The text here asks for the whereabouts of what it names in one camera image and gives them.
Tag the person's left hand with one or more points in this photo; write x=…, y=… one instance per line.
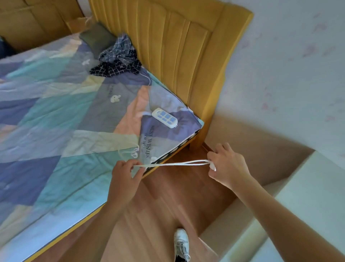
x=122, y=183

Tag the person's right hand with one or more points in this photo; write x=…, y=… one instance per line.
x=231, y=167

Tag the white charger adapter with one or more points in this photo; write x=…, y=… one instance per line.
x=213, y=166

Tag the person's left forearm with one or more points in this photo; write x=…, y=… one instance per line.
x=94, y=234

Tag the white desk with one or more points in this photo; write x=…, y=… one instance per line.
x=315, y=194

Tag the brown baseboard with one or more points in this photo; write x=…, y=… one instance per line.
x=208, y=147

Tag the white power strip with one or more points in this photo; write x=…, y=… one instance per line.
x=165, y=118

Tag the white right shoe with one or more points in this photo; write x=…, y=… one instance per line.
x=182, y=243

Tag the patchwork bed sheet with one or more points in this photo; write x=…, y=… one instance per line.
x=54, y=129

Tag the dark checked cloth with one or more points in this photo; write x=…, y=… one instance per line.
x=118, y=59

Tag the yellow padded headboard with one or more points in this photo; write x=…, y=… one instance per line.
x=183, y=48

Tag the green pillow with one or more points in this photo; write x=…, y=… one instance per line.
x=97, y=37

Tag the brown wooden wardrobe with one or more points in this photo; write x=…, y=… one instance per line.
x=32, y=21

